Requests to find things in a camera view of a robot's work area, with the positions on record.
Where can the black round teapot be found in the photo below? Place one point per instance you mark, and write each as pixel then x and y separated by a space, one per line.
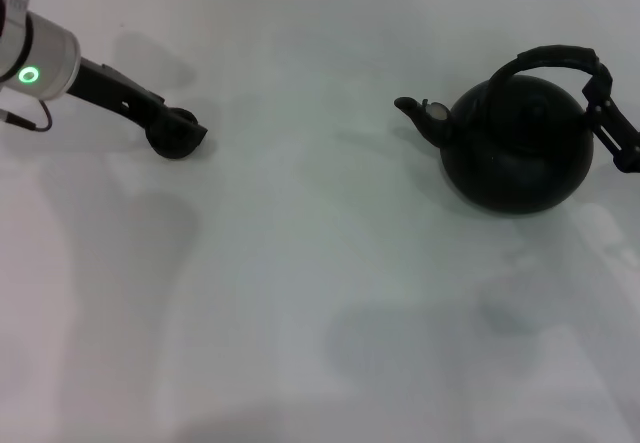
pixel 515 163

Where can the dark small teacup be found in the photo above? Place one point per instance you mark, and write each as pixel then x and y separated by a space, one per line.
pixel 175 149

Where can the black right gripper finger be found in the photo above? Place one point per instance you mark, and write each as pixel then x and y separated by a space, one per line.
pixel 617 138

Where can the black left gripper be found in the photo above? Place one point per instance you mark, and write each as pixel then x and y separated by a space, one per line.
pixel 107 88

